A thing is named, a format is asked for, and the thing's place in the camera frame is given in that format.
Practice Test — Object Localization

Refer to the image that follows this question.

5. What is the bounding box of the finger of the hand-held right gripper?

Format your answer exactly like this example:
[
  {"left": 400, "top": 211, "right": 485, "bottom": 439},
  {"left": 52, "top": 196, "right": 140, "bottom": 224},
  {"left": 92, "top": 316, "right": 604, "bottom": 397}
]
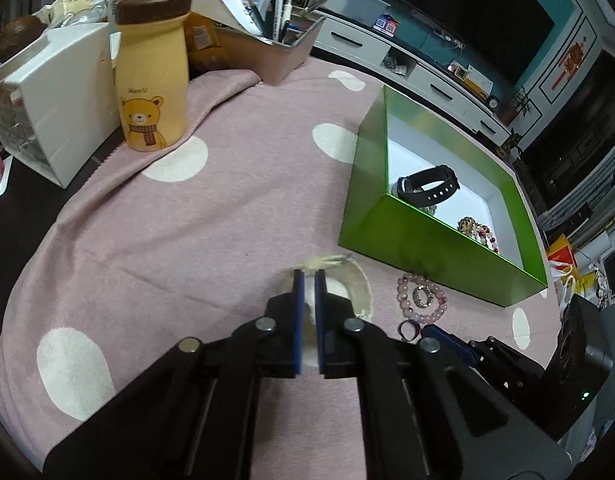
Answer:
[{"left": 421, "top": 324, "right": 544, "bottom": 392}]

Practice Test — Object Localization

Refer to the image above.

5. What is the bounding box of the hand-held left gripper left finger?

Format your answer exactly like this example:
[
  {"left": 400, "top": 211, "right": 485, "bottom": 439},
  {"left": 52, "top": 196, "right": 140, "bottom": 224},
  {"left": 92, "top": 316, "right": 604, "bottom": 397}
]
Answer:
[{"left": 42, "top": 269, "right": 308, "bottom": 480}]

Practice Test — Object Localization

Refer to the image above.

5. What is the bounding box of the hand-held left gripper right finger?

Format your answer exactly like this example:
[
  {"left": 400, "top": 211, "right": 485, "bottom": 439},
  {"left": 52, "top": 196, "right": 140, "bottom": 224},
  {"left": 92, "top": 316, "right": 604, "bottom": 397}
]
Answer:
[{"left": 314, "top": 270, "right": 573, "bottom": 480}]

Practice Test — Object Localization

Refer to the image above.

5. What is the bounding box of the pink bead bracelet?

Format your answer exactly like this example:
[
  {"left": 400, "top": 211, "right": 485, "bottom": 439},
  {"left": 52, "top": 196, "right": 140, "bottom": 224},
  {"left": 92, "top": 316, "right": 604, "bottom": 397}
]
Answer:
[{"left": 397, "top": 272, "right": 449, "bottom": 323}]

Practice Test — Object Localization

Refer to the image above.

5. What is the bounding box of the green cardboard box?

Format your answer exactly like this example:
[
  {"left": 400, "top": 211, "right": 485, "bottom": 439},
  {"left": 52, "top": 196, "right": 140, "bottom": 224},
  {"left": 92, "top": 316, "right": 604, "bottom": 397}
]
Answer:
[{"left": 337, "top": 85, "right": 548, "bottom": 308}]

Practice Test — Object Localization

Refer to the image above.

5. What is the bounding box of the red bead bracelet gold charm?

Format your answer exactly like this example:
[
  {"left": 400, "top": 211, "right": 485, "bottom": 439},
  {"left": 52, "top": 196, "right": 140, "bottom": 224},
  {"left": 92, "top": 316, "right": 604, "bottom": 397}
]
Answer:
[{"left": 456, "top": 216, "right": 501, "bottom": 255}]

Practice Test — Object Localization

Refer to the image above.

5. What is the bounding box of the black smart band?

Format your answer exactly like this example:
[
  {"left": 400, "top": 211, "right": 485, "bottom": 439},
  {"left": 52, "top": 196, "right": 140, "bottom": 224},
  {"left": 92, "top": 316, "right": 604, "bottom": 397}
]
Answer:
[{"left": 396, "top": 165, "right": 461, "bottom": 207}]

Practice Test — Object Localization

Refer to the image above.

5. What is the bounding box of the white printed plastic bag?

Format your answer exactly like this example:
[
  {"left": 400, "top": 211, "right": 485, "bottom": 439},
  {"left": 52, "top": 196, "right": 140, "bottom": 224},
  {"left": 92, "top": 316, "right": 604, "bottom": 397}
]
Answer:
[{"left": 562, "top": 260, "right": 615, "bottom": 311}]

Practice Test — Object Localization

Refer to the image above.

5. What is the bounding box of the yellow red paper bag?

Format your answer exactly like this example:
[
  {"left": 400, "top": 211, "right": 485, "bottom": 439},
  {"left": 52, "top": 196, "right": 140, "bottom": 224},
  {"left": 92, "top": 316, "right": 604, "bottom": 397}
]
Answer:
[{"left": 546, "top": 235, "right": 578, "bottom": 267}]

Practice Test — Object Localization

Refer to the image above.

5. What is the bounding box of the pink polka dot tablecloth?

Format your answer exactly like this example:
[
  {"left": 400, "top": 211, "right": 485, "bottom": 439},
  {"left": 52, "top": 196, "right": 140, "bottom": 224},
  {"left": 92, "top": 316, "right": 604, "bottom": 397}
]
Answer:
[{"left": 0, "top": 55, "right": 561, "bottom": 480}]

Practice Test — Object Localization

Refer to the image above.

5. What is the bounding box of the small potted floor plant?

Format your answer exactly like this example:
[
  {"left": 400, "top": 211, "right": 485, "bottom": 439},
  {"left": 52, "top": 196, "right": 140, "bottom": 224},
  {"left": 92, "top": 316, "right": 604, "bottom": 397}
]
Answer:
[{"left": 497, "top": 132, "right": 525, "bottom": 161}]

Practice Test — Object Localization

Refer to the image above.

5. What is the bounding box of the potted plant brown pot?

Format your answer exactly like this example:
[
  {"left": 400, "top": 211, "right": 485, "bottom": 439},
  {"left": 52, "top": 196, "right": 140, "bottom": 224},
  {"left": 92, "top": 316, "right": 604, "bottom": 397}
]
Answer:
[{"left": 505, "top": 87, "right": 533, "bottom": 126}]

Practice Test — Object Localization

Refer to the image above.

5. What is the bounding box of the beige pen holder box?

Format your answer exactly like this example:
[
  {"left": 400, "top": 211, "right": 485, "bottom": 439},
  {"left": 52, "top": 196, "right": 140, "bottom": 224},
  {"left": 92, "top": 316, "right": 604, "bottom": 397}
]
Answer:
[{"left": 202, "top": 0, "right": 327, "bottom": 86}]

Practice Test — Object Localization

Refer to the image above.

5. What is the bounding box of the white yellow desk calendar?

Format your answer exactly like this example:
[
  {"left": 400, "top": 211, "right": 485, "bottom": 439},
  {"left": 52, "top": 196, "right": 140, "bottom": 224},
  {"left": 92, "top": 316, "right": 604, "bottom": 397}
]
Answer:
[{"left": 462, "top": 65, "right": 493, "bottom": 98}]

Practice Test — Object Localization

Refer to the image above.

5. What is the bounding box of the white tv cabinet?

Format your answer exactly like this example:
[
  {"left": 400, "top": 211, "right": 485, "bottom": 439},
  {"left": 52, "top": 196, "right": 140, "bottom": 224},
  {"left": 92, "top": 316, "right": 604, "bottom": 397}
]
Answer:
[{"left": 312, "top": 7, "right": 513, "bottom": 148}]

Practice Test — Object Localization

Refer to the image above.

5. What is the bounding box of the orange snack packet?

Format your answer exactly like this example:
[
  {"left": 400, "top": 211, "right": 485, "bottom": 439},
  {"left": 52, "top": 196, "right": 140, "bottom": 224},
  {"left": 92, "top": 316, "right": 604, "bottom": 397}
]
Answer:
[{"left": 184, "top": 10, "right": 223, "bottom": 73}]

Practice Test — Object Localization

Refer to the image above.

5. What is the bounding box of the yellow bear bottle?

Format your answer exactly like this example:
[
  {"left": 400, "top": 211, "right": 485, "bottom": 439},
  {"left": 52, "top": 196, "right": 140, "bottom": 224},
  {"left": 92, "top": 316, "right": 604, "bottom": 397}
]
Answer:
[{"left": 106, "top": 0, "right": 193, "bottom": 152}]

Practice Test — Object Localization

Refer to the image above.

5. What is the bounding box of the small blue red box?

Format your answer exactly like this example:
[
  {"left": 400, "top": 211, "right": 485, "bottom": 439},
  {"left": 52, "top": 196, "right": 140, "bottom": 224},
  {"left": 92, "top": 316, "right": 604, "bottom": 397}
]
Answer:
[{"left": 372, "top": 12, "right": 401, "bottom": 36}]

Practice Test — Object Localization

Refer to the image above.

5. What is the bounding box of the white storage box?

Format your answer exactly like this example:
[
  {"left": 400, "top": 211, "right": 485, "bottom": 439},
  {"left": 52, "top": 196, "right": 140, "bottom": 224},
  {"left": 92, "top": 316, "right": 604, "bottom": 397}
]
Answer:
[{"left": 0, "top": 22, "right": 121, "bottom": 190}]

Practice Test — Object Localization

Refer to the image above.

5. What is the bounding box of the white paper sheet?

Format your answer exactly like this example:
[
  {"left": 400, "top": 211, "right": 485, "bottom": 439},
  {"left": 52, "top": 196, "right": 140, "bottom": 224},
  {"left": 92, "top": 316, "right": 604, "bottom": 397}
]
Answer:
[{"left": 204, "top": 0, "right": 266, "bottom": 38}]

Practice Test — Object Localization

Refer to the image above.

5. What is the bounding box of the black television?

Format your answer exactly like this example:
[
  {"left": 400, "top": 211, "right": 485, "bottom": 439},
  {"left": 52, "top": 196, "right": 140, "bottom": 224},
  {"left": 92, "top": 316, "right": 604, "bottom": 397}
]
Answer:
[{"left": 356, "top": 0, "right": 555, "bottom": 86}]

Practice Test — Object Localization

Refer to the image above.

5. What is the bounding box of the brown round ball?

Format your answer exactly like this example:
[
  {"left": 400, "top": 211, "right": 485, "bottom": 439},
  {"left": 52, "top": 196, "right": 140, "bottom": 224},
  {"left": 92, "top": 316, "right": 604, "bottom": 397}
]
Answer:
[{"left": 0, "top": 16, "right": 48, "bottom": 63}]

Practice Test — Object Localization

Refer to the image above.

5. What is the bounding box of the small patterned ring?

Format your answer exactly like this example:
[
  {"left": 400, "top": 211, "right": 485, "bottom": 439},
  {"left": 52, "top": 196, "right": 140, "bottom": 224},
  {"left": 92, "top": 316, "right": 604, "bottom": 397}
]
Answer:
[{"left": 412, "top": 284, "right": 437, "bottom": 308}]

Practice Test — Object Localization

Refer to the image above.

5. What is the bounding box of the red wall ornament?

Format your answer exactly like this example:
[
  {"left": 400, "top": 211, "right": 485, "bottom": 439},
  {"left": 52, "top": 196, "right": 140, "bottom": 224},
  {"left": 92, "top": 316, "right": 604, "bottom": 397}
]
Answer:
[{"left": 555, "top": 35, "right": 595, "bottom": 86}]

